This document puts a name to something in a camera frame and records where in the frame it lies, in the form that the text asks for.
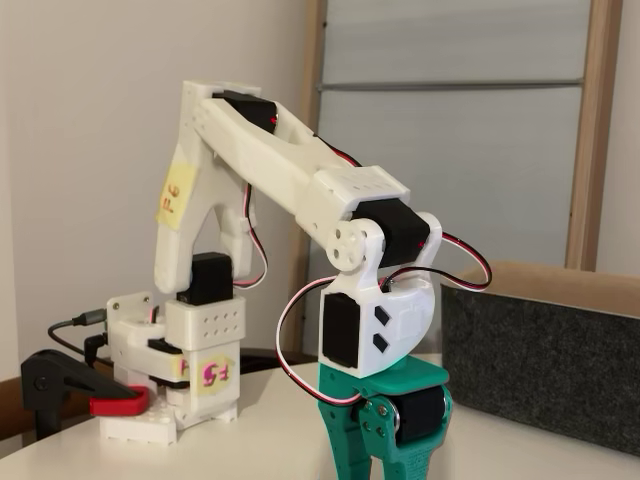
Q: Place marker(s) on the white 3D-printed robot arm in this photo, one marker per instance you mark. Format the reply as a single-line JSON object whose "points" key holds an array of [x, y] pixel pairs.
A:
{"points": [[270, 160]]}

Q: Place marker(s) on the black clamp with red pad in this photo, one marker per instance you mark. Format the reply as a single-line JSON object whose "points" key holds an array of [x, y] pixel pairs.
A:
{"points": [[45, 380]]}

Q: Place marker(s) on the teal gripper black servo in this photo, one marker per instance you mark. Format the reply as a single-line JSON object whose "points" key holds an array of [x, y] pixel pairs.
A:
{"points": [[419, 411]]}

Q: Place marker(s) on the thin metal rod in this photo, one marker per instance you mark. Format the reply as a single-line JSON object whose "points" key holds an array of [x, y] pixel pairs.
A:
{"points": [[450, 86]]}

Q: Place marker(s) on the dark grey felt bin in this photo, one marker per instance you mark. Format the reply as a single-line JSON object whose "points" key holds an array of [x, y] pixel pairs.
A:
{"points": [[540, 360]]}

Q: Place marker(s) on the light wooden frame post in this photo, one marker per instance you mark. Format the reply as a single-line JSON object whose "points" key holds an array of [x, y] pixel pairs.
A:
{"points": [[311, 50], [590, 150]]}

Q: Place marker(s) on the translucent grey frame panel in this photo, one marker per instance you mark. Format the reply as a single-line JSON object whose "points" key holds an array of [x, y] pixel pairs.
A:
{"points": [[450, 175]]}

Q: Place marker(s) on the black angled power plug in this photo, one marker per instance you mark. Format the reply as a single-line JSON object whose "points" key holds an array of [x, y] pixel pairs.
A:
{"points": [[92, 347]]}

